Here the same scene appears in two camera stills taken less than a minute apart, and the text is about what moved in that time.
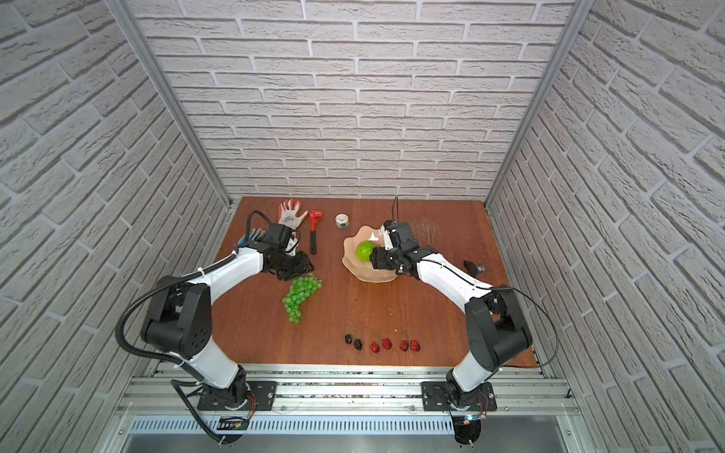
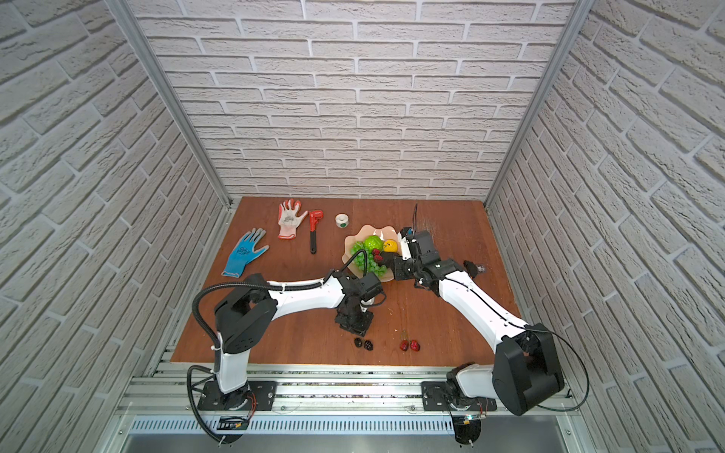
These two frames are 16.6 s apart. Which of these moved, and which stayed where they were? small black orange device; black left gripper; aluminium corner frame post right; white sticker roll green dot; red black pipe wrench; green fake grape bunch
Moved: black left gripper; green fake grape bunch
Stayed: red black pipe wrench; aluminium corner frame post right; small black orange device; white sticker roll green dot
